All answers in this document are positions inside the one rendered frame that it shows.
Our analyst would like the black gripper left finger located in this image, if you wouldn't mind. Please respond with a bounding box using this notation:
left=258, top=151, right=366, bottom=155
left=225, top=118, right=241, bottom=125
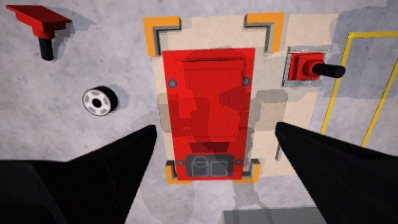
left=0, top=125, right=157, bottom=224

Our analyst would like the red hollow shell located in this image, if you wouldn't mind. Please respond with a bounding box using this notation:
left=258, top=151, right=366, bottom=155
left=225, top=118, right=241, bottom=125
left=175, top=59, right=245, bottom=143

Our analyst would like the black toy tyre with white hub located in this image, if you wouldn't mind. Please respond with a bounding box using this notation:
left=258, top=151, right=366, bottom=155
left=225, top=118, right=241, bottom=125
left=82, top=86, right=118, bottom=116

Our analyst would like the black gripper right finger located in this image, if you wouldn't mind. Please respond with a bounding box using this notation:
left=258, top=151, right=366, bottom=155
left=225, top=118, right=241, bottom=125
left=274, top=122, right=398, bottom=224

